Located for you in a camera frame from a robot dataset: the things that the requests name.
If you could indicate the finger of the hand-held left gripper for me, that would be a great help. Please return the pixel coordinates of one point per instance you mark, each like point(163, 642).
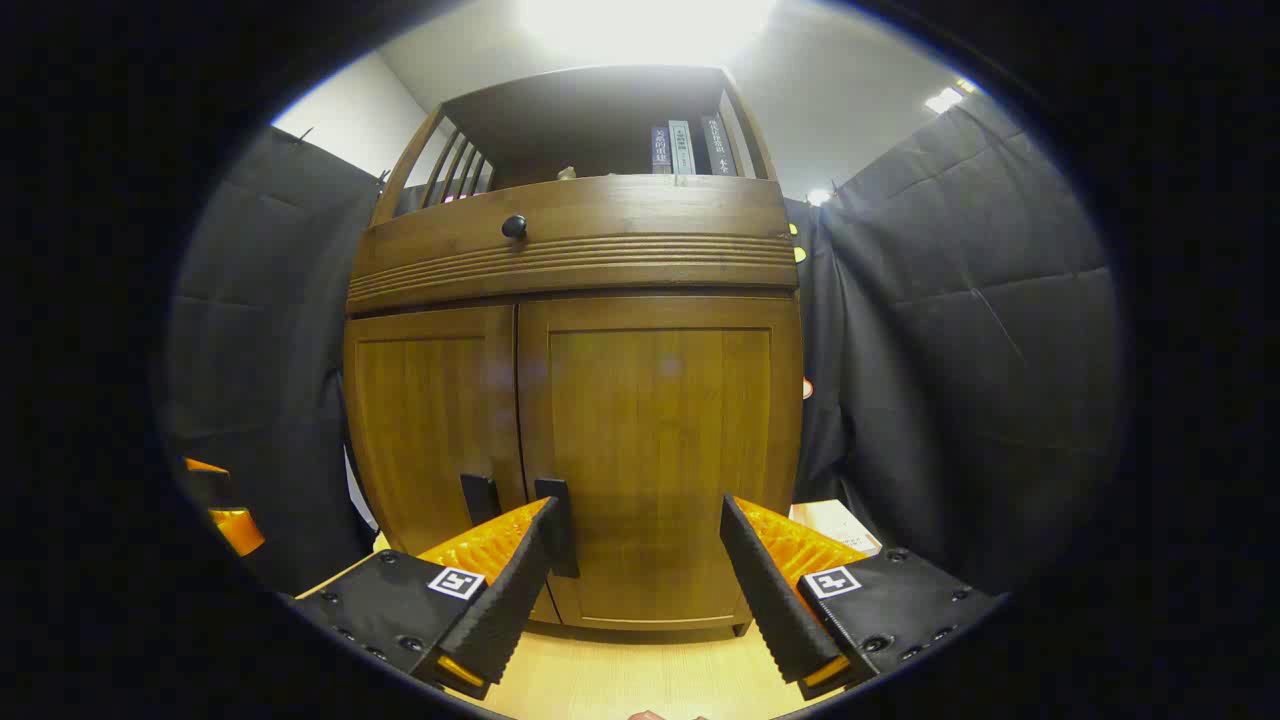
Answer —
point(205, 480)
point(240, 530)

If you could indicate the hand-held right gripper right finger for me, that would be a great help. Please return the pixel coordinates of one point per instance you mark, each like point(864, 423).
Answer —
point(770, 590)

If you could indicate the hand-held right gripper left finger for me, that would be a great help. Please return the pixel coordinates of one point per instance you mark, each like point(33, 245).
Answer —
point(510, 600)

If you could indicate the wooden shoe cabinet door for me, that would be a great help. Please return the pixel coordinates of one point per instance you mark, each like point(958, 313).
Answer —
point(425, 420)
point(650, 430)

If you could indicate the brown wooden double-door shoe cabinet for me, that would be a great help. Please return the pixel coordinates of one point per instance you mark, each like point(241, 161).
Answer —
point(570, 270)

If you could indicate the wooden cabinet drawer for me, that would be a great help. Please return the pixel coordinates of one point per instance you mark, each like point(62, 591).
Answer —
point(620, 245)

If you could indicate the white cardboard box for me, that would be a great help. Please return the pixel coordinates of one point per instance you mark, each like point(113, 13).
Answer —
point(835, 522)

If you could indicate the round black drawer knob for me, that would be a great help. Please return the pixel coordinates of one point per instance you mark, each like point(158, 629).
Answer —
point(514, 227)

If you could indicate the black book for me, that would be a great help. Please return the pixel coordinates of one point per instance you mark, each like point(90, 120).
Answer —
point(718, 145)

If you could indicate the pale grey book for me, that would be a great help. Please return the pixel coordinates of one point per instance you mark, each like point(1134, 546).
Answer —
point(682, 148)

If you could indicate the dark blue book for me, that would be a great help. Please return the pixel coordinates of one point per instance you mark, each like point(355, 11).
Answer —
point(661, 150)

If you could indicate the small ceiling light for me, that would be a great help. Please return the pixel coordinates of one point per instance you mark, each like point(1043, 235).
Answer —
point(943, 100)

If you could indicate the large ceiling light panel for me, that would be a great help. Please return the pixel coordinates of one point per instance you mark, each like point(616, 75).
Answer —
point(645, 25)

